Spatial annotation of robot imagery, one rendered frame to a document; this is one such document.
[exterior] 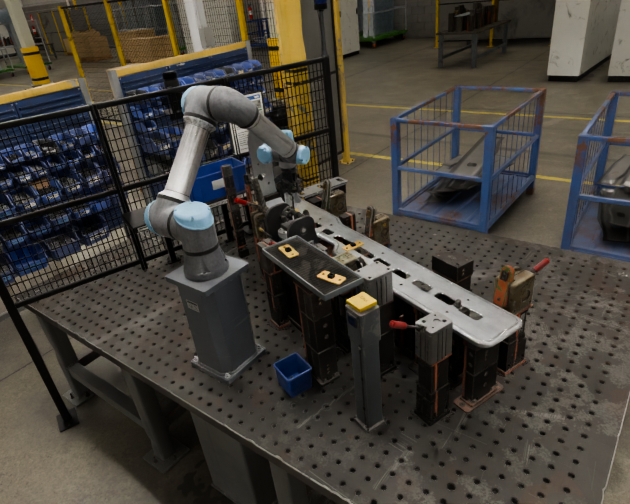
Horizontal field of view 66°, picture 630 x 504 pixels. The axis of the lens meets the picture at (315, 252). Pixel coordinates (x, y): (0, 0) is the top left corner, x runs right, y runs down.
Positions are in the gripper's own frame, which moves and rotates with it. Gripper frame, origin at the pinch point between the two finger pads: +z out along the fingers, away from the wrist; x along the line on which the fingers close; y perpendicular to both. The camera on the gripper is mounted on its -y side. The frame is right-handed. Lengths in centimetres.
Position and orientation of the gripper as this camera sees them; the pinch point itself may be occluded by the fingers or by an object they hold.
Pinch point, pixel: (291, 206)
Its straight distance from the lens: 224.6
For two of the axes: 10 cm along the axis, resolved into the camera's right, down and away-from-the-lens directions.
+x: 8.3, -3.4, 4.5
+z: 1.0, 8.7, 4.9
